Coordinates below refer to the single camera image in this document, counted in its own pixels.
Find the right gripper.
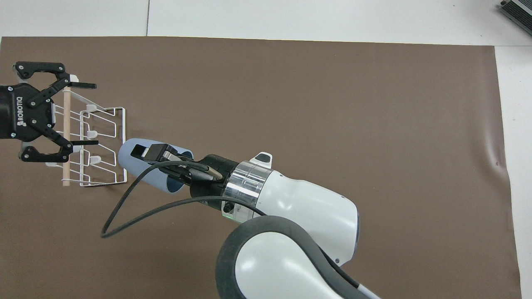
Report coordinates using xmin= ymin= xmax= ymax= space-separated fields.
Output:
xmin=130 ymin=143 xmax=238 ymax=199

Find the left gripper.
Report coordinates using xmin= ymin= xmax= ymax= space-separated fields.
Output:
xmin=0 ymin=61 xmax=100 ymax=164

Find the blue-grey cup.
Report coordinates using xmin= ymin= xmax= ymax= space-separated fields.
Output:
xmin=118 ymin=138 xmax=195 ymax=194

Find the grey ribbed metal device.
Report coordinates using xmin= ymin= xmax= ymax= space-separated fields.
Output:
xmin=498 ymin=0 xmax=532 ymax=25

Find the black cable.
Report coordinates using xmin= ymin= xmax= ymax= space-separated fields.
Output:
xmin=101 ymin=160 xmax=267 ymax=239

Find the white wire cup holder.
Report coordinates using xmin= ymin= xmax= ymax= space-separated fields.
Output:
xmin=45 ymin=85 xmax=127 ymax=188

